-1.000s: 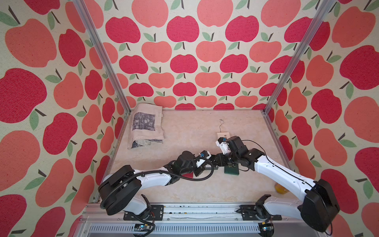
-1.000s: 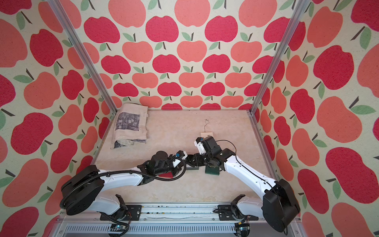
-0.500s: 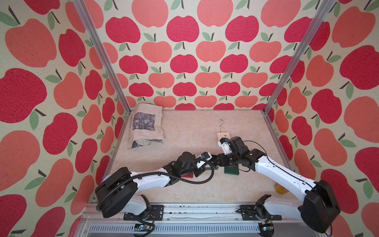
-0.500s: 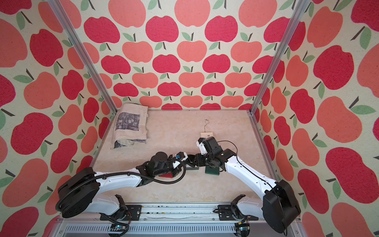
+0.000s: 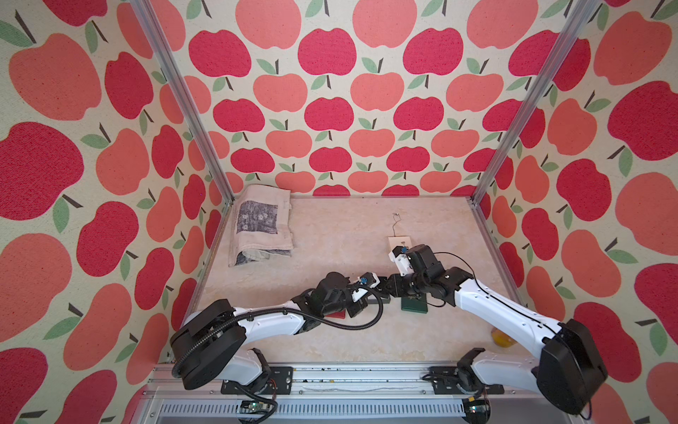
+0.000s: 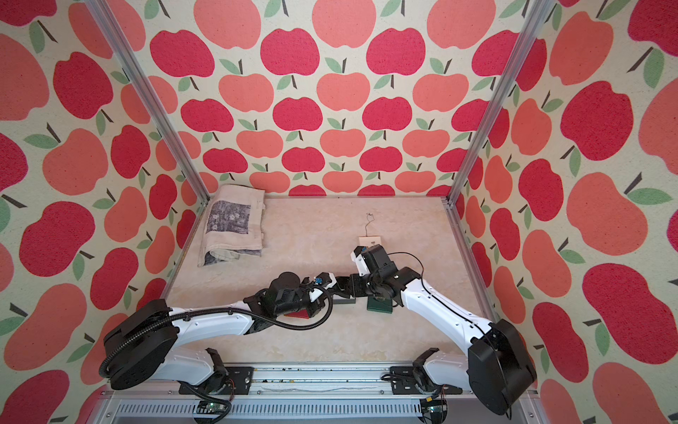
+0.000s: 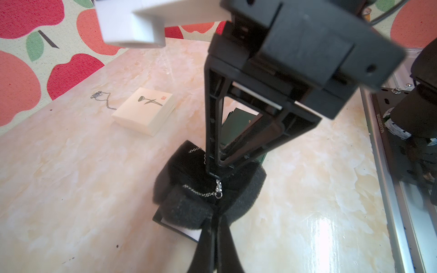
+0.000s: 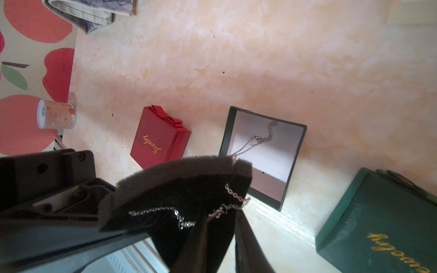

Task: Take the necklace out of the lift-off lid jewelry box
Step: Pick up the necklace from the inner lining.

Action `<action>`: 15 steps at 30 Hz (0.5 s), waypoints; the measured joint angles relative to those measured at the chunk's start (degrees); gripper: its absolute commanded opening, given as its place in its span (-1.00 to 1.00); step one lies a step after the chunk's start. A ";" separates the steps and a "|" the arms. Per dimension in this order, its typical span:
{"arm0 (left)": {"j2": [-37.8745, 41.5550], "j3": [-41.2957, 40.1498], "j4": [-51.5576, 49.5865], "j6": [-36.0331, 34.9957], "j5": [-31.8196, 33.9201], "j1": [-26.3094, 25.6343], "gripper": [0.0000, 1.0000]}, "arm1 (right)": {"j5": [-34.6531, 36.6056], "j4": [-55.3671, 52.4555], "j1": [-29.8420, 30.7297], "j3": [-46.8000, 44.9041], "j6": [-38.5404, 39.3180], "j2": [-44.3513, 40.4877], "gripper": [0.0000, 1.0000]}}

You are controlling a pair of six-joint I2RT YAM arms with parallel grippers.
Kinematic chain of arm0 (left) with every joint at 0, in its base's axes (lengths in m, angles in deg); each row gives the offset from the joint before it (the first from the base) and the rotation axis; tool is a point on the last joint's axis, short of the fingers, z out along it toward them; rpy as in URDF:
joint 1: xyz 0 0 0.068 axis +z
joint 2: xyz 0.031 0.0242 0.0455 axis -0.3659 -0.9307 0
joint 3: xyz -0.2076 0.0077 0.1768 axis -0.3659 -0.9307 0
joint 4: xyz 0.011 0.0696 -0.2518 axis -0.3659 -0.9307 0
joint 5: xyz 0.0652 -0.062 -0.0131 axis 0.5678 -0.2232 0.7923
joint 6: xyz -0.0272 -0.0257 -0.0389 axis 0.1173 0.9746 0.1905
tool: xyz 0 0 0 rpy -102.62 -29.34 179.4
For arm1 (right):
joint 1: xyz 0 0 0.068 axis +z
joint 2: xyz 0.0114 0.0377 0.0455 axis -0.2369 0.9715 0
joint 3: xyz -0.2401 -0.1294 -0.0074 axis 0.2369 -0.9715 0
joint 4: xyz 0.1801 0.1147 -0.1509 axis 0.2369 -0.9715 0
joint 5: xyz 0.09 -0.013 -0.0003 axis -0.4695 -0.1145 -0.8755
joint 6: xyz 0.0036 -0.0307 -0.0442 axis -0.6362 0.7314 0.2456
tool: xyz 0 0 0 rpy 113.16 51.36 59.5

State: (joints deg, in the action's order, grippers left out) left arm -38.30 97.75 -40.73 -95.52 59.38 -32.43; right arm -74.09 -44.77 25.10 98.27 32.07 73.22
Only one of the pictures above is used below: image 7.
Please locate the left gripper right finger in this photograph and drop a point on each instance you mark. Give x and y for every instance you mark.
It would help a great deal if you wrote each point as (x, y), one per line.
(227, 257)

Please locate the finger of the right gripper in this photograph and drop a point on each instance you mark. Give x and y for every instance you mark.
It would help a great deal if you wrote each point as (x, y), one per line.
(279, 121)
(213, 116)

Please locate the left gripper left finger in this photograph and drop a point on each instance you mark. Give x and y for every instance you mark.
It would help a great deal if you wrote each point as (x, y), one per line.
(204, 257)

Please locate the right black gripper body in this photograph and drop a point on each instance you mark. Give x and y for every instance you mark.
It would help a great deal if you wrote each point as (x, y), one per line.
(314, 52)

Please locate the black foam jewelry insert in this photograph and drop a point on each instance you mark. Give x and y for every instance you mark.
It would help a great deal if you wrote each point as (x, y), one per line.
(187, 196)

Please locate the cream lift-off box lid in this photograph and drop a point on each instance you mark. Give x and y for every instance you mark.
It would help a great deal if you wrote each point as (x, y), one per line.
(145, 111)

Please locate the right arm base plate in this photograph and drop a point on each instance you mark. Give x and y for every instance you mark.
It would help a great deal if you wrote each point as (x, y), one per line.
(408, 126)

